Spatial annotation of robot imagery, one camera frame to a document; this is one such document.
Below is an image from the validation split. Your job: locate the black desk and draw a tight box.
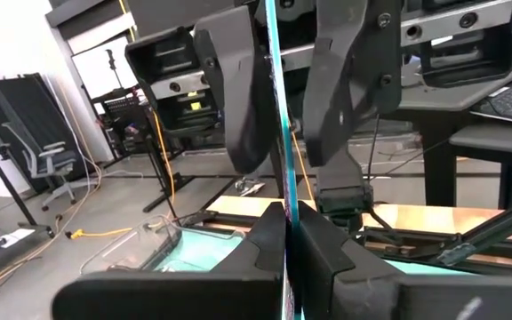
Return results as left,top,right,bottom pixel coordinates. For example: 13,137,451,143
396,44,512,210

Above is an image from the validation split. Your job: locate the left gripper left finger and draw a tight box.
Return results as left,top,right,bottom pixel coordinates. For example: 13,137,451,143
51,202,288,320

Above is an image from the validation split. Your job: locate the grey office chair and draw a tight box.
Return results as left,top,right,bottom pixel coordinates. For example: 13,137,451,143
1,122,93,212

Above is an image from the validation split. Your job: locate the black divider panel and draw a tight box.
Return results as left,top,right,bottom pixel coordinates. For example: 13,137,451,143
0,73,100,193

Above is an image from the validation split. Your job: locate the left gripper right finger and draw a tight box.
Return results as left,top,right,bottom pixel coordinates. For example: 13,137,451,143
298,201,512,320

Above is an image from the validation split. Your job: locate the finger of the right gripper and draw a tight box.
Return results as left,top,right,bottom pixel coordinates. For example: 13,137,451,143
192,4,280,175
302,0,404,169

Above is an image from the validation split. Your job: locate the black floor stand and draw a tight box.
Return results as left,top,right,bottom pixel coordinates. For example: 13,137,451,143
104,48,196,213

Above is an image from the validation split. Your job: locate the orange extension cable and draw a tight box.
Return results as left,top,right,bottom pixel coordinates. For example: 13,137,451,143
64,110,178,241
291,132,317,202

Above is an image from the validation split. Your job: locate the iridescent rainbow fork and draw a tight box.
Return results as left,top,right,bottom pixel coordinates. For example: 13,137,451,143
264,0,302,320

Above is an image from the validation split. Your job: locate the clear plastic bin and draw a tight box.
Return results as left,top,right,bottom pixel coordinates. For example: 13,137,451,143
79,214,244,275

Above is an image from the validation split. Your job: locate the person's shoe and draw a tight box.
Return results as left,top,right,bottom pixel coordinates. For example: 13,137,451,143
234,176,267,197

